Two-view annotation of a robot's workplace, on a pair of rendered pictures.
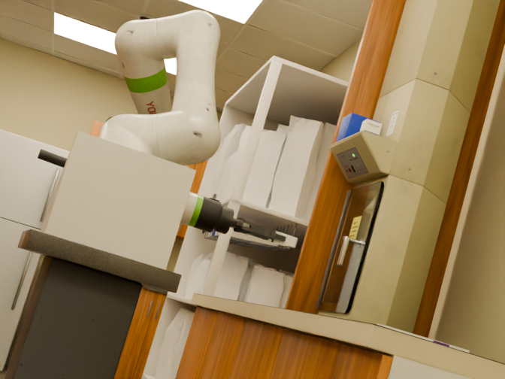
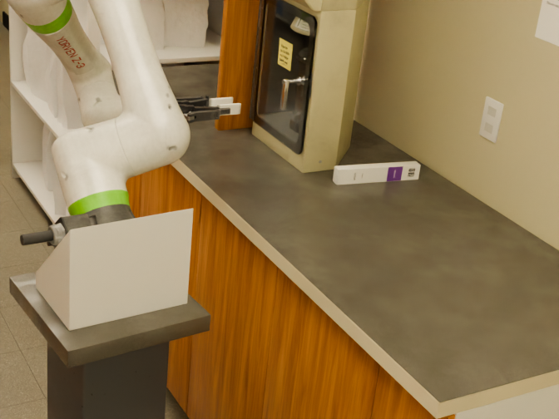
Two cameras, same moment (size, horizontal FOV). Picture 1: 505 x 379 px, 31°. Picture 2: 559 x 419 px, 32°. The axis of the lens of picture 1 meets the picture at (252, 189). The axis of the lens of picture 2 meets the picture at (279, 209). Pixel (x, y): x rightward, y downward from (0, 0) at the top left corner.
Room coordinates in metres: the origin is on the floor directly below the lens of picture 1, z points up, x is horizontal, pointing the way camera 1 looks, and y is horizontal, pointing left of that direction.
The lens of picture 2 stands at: (0.22, 0.62, 2.03)
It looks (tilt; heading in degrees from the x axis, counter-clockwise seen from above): 25 degrees down; 339
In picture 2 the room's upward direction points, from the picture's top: 6 degrees clockwise
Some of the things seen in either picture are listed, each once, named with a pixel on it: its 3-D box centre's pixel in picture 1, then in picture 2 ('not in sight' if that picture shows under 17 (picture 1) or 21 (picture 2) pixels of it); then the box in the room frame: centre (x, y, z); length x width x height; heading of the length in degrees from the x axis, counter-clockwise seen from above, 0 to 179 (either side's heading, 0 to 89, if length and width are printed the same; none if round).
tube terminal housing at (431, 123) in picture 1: (400, 218); (326, 24); (2.79, -0.46, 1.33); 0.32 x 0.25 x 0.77; 10
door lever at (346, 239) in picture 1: (349, 252); (289, 93); (2.66, -0.32, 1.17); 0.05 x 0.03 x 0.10; 100
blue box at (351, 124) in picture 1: (358, 133); not in sight; (2.84, -0.27, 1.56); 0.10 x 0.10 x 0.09; 10
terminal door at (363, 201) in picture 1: (349, 247); (281, 72); (2.77, -0.33, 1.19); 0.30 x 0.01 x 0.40; 10
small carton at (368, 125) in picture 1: (370, 131); not in sight; (2.72, -0.29, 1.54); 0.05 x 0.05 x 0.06; 7
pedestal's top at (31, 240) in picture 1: (95, 260); (108, 303); (2.03, 0.29, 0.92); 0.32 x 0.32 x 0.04; 15
